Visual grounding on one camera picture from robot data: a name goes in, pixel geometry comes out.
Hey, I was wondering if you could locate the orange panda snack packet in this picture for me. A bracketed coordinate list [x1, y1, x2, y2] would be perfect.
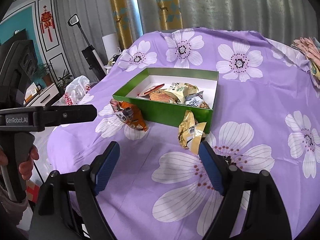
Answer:
[110, 99, 148, 132]

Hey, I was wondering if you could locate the red trimmed clear snack packet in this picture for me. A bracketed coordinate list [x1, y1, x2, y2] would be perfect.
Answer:
[138, 83, 165, 97]

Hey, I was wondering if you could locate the orange corn snack packet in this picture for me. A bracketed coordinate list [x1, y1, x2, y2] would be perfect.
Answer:
[149, 90, 178, 104]

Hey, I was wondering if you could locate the gold snack packet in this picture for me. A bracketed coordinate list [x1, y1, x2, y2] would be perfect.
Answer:
[178, 110, 207, 155]

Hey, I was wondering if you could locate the cream green snack packet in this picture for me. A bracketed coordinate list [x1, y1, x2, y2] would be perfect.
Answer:
[164, 82, 199, 103]

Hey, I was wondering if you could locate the white blue peanut snack packet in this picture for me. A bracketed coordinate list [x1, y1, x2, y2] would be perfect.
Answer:
[184, 91, 210, 109]

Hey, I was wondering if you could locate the person's left hand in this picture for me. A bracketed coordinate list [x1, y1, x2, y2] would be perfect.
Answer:
[0, 145, 39, 180]

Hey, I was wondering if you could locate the white TV cabinet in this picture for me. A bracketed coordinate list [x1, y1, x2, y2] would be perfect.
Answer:
[24, 83, 60, 107]

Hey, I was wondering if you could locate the red white KFC bag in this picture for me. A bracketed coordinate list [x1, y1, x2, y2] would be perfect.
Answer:
[26, 180, 40, 203]

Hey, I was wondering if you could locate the potted green plant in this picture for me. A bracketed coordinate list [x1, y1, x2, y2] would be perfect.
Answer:
[57, 69, 73, 93]

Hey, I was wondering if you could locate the white plastic shopping bag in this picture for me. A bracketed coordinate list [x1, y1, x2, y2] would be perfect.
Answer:
[58, 75, 94, 106]

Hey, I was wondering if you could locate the black upright vacuum cleaner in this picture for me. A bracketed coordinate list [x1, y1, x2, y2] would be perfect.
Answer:
[67, 14, 106, 81]

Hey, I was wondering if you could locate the red Chinese knot decoration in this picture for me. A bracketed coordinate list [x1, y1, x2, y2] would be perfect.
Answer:
[40, 5, 55, 42]

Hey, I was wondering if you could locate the green cardboard box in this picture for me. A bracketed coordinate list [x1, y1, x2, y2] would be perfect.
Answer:
[113, 68, 219, 134]

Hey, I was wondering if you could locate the gold patterned curtain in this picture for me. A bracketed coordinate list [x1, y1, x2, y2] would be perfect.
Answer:
[110, 0, 133, 49]
[156, 0, 183, 30]

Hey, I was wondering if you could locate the grey curtain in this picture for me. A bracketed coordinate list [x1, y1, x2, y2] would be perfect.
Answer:
[53, 0, 319, 80]

